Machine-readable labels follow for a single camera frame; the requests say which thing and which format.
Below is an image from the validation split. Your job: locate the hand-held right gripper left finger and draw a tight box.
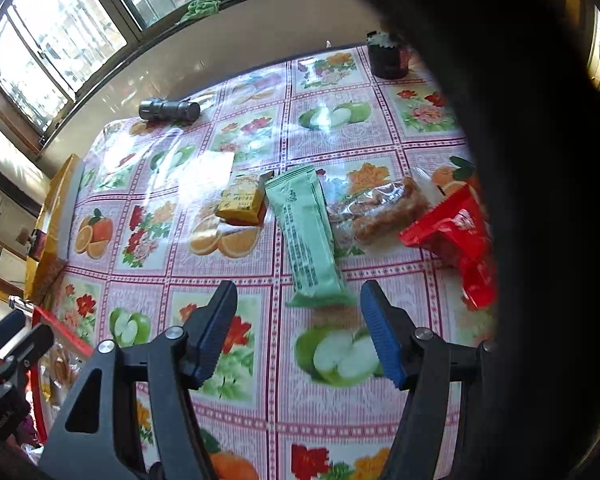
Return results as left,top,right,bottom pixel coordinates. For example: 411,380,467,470
37,280,238,480

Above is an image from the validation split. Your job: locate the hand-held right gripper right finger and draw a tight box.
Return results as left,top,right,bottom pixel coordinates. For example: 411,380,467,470
359,280,501,480

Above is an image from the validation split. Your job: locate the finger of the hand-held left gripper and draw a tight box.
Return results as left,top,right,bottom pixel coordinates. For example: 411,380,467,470
0,324,55,401
0,310,27,361

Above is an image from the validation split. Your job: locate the red-rimmed white tray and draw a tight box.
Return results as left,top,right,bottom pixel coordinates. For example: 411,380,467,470
27,305,93,446

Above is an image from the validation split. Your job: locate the long green snack packet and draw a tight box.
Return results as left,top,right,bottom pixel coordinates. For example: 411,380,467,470
264,165,358,309

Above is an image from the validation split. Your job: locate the round pastry in clear wrapper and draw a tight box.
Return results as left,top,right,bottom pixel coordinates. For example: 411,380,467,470
45,347,81,391

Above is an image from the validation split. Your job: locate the yellow cardboard box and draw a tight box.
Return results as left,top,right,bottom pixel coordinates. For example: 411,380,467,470
24,154,86,306

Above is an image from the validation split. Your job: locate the red snack packet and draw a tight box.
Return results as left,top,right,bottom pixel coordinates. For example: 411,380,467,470
399,185,498,311

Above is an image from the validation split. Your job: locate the fried pastry in clear packet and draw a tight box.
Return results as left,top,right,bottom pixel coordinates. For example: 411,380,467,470
322,167,431,256

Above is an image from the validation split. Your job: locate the yellow snack packet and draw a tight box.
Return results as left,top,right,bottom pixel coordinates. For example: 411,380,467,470
215,172,275,226

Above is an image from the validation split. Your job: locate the fruit-printed tablecloth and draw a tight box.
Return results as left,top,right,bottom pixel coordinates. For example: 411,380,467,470
40,45,501,480

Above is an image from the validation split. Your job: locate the dark blurred object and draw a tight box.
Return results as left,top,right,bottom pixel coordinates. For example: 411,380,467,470
320,0,600,480

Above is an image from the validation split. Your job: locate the black flashlight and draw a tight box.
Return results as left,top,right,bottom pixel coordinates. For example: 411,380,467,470
139,99,202,122

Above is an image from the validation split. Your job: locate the dark cup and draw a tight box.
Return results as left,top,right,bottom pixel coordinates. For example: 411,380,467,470
366,31,411,80

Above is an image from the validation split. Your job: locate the large window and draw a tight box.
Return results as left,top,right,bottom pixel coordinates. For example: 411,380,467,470
0,0,331,146

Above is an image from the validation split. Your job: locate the green cloth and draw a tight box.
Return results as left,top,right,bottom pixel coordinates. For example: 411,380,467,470
175,0,221,26

